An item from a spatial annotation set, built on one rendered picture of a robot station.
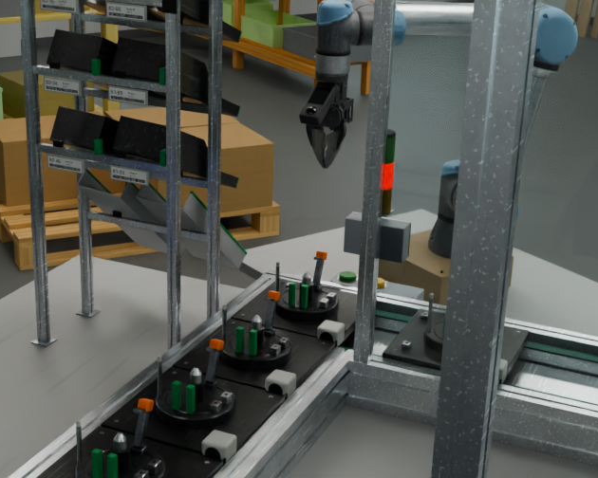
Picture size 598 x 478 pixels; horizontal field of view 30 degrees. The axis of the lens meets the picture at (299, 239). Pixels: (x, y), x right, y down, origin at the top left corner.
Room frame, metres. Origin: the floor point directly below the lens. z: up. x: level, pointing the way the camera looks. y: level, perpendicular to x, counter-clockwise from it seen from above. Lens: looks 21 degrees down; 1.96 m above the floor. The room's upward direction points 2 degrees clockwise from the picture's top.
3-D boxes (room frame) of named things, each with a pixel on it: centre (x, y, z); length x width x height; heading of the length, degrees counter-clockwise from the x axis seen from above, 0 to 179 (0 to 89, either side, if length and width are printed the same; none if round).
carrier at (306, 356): (1.96, 0.08, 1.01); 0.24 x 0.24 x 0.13; 67
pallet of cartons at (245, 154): (5.28, 0.86, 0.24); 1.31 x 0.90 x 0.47; 119
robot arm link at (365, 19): (2.45, -0.15, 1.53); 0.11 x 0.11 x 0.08; 15
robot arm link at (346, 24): (2.41, -0.06, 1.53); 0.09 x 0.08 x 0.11; 105
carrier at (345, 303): (2.19, -0.02, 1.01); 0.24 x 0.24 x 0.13; 67
